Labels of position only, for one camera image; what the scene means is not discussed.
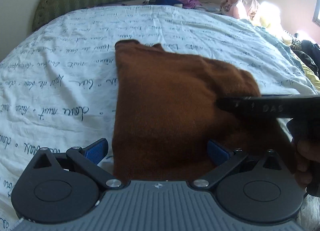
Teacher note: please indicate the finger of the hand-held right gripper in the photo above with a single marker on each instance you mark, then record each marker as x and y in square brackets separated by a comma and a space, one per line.
[233, 105]

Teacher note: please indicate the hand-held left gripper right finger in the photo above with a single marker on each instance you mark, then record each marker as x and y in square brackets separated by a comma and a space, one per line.
[217, 151]

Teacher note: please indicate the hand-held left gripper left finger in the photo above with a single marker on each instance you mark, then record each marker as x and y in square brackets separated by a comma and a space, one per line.
[96, 151]

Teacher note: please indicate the brown knit sweater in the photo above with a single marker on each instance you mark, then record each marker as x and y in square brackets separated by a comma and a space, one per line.
[170, 111]

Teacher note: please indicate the dark clothes pile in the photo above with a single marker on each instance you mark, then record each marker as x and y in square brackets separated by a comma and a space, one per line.
[308, 56]

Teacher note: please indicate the pink clothes pile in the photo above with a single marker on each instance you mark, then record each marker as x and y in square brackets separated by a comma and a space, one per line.
[238, 4]

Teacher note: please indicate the person's right hand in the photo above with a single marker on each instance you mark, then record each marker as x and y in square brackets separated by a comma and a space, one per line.
[303, 161]

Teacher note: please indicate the white script-printed blanket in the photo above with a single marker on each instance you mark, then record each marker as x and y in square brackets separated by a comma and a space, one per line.
[62, 71]

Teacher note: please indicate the yellow cloth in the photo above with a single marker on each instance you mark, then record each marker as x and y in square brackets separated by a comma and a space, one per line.
[268, 21]

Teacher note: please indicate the window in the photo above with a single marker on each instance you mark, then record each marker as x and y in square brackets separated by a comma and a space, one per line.
[317, 13]

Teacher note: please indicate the purple cloth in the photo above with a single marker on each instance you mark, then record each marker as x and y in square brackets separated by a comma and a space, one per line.
[191, 3]

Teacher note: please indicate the blue cloth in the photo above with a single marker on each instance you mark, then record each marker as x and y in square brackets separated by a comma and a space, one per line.
[166, 0]

